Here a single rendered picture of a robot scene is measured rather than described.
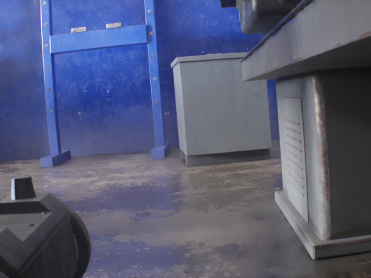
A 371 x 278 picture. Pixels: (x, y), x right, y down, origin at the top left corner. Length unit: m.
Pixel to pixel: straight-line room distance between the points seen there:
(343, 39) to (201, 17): 4.29
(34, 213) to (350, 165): 0.67
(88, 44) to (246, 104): 1.34
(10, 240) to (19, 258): 0.04
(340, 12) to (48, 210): 0.69
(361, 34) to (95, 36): 3.92
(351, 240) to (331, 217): 0.07
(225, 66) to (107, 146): 1.66
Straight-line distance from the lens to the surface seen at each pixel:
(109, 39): 4.36
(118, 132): 4.87
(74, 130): 4.92
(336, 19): 0.59
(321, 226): 1.42
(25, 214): 1.13
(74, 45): 4.40
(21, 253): 0.85
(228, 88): 3.48
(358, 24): 0.51
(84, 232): 1.25
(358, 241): 1.41
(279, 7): 1.58
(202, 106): 3.46
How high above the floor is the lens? 0.37
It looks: 3 degrees down
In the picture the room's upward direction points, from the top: 5 degrees counter-clockwise
